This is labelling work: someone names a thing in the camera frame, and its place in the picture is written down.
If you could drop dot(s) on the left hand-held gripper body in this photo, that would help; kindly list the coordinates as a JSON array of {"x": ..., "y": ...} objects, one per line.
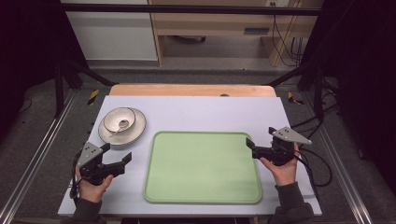
[{"x": 93, "y": 169}]

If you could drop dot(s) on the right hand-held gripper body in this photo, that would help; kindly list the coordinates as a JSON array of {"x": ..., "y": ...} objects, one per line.
[{"x": 281, "y": 152}]

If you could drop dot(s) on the person's left hand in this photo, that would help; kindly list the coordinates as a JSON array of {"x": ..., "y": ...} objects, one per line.
[{"x": 91, "y": 190}]

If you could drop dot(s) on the person's right hand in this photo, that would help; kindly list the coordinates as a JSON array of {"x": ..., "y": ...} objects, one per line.
[{"x": 284, "y": 174}]

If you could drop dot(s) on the white bowl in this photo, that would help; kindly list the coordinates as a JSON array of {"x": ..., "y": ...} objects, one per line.
[{"x": 112, "y": 119}]

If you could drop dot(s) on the white plate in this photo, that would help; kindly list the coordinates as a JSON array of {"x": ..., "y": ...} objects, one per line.
[{"x": 137, "y": 130}]

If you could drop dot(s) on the metal spoon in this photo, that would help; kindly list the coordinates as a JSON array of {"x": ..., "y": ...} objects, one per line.
[{"x": 123, "y": 123}]

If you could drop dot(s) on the green tray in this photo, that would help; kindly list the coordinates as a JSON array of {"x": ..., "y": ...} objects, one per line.
[{"x": 202, "y": 168}]

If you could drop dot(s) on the white table mat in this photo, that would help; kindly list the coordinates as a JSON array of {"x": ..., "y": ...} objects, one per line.
[{"x": 202, "y": 113}]

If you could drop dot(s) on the black metal stand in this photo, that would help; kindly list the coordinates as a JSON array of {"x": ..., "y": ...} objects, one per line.
[
  {"x": 59, "y": 90},
  {"x": 317, "y": 90}
]

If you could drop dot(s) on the wooden table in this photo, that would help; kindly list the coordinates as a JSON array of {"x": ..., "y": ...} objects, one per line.
[{"x": 186, "y": 90}]

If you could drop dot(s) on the black curtain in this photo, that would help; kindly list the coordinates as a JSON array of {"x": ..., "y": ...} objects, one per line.
[
  {"x": 361, "y": 77},
  {"x": 28, "y": 56}
]

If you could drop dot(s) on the white cabinet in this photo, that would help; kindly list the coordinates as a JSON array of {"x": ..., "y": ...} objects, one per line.
[{"x": 112, "y": 34}]

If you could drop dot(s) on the wooden desk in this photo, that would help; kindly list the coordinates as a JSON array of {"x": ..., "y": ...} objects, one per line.
[{"x": 214, "y": 25}]

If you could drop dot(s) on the metal floor rail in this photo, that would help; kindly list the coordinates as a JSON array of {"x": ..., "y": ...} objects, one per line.
[
  {"x": 34, "y": 158},
  {"x": 341, "y": 168}
]

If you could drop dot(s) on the black horizontal frame bar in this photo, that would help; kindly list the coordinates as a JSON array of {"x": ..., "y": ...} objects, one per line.
[{"x": 186, "y": 9}]

